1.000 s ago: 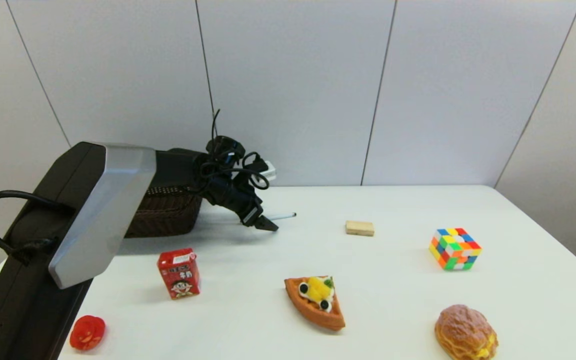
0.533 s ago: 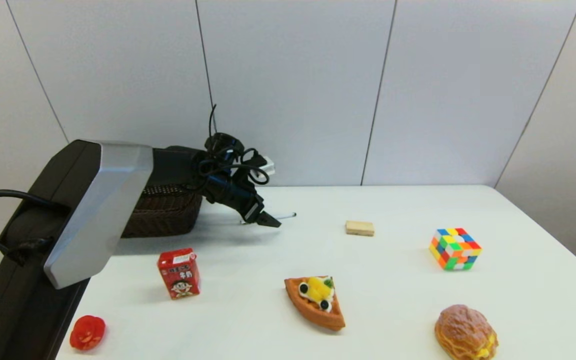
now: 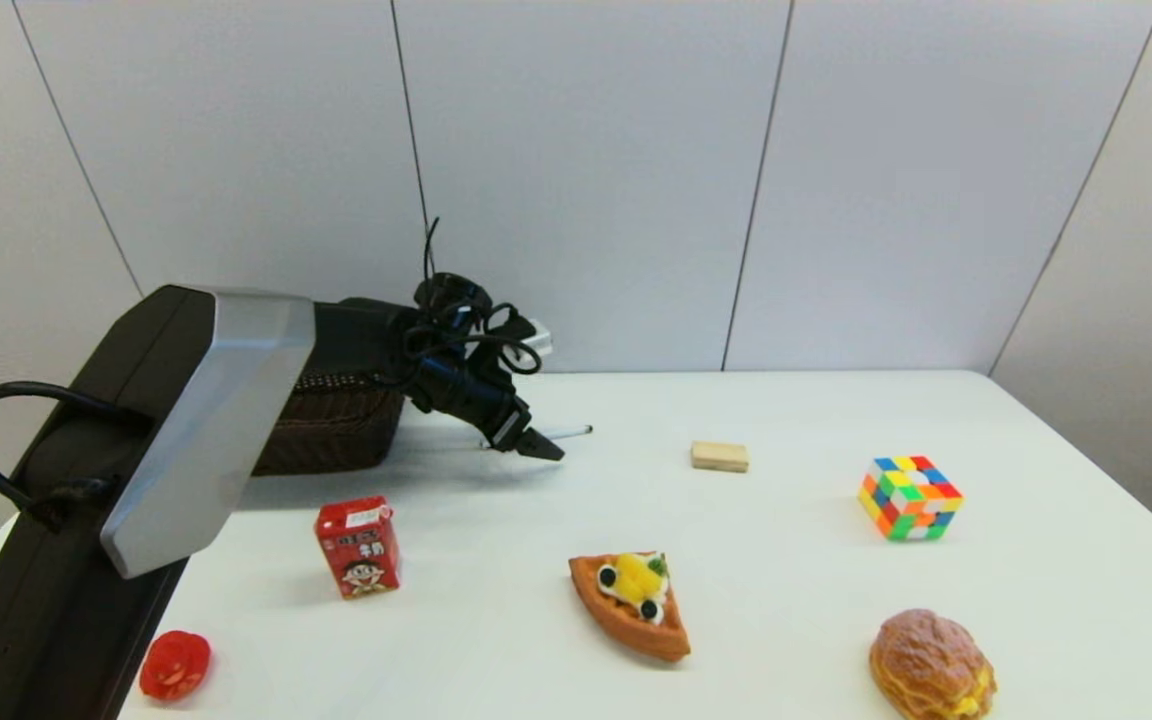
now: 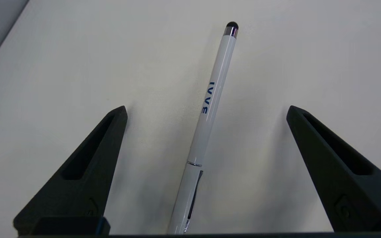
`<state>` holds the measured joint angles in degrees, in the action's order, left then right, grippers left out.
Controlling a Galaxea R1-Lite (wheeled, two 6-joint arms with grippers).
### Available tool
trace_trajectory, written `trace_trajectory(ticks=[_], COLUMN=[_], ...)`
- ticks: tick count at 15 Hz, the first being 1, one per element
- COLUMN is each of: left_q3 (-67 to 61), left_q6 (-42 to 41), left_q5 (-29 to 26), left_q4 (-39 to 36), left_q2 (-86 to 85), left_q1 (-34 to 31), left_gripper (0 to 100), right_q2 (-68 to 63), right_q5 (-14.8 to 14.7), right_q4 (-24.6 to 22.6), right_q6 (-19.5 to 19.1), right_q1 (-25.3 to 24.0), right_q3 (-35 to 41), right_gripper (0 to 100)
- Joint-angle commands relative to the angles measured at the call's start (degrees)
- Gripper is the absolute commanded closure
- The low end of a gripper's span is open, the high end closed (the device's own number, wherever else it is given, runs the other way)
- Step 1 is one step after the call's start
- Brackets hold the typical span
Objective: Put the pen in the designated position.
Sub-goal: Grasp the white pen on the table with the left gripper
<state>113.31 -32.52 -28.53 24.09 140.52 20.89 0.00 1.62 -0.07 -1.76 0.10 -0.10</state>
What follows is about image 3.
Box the small wooden block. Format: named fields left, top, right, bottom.
left=691, top=441, right=750, bottom=474

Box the red milk carton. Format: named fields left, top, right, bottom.
left=314, top=497, right=403, bottom=600

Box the colourful puzzle cube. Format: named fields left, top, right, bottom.
left=857, top=456, right=964, bottom=542

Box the dark brown wicker basket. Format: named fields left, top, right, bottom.
left=254, top=372, right=407, bottom=477

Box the red tomato toy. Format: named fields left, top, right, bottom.
left=139, top=630, right=212, bottom=701

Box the black wrist cable bundle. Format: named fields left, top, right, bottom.
left=398, top=218, right=545, bottom=386

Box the toy cream puff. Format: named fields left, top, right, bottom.
left=869, top=608, right=997, bottom=720

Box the toy fruit waffle slice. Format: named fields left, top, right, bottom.
left=568, top=551, right=692, bottom=663

